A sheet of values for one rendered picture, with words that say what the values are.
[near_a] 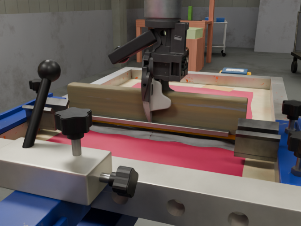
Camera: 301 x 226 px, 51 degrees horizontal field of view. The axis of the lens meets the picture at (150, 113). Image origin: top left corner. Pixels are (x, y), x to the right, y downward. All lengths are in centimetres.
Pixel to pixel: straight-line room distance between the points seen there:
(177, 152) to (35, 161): 35
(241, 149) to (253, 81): 60
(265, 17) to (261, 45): 72
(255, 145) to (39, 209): 37
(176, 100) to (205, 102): 6
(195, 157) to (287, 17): 856
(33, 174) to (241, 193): 22
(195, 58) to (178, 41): 527
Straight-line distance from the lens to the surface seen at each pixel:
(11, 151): 39
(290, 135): 48
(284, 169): 52
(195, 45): 588
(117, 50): 68
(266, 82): 115
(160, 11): 63
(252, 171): 60
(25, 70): 450
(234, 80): 116
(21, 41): 444
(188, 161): 60
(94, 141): 69
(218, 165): 60
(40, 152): 37
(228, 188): 37
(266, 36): 904
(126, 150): 64
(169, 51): 65
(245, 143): 57
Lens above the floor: 123
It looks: 19 degrees down
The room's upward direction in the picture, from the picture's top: straight up
